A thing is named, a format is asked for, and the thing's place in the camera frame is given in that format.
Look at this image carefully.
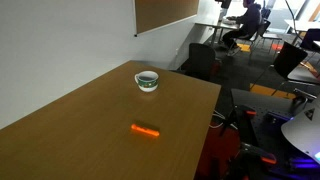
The brown cork board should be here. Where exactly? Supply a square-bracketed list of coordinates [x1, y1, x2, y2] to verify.
[133, 0, 200, 37]

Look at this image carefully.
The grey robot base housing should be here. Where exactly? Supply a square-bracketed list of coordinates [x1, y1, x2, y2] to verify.
[280, 106, 320, 164]

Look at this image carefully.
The dark blue chair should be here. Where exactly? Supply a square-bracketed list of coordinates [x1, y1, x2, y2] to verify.
[299, 28, 320, 53]

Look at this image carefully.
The white and green cup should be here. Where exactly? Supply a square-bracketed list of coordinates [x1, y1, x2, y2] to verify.
[134, 70, 160, 93]

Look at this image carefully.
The white background table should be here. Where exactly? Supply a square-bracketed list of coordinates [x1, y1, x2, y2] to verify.
[283, 19, 320, 46]

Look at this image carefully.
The white cable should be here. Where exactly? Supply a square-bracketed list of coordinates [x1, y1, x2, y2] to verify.
[209, 111, 234, 130]

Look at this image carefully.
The grey round-edged table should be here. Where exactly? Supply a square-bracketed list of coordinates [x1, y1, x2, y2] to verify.
[287, 64, 320, 85]

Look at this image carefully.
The black clamp with orange tip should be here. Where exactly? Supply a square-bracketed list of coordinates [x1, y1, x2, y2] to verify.
[229, 143, 278, 180]
[221, 104, 258, 148]

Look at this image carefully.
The orange marker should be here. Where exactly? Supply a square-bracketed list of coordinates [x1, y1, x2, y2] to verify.
[130, 123, 161, 138]

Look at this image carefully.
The black office chair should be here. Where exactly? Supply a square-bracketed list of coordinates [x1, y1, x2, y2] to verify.
[184, 42, 217, 82]

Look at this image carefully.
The black tilted chair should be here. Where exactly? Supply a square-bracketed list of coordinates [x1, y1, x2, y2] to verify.
[249, 41, 309, 98]

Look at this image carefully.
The black metal mount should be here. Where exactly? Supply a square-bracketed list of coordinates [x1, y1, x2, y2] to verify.
[292, 87, 318, 105]

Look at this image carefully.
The grey stool chair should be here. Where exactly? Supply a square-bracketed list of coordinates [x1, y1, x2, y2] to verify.
[259, 31, 284, 54]

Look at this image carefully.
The seated person in dark hoodie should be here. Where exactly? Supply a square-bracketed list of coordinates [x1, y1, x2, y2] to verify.
[222, 0, 263, 57]

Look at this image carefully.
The red cabinet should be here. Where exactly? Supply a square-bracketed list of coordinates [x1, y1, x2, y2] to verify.
[199, 123, 242, 180]

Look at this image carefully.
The black chair with metal legs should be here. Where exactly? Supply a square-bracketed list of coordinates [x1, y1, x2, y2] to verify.
[238, 19, 272, 64]

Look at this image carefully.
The black perforated breadboard table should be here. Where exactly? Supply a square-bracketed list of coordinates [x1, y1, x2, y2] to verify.
[229, 88, 320, 180]

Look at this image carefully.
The light background desk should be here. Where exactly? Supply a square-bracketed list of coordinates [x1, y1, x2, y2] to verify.
[194, 18, 241, 48]

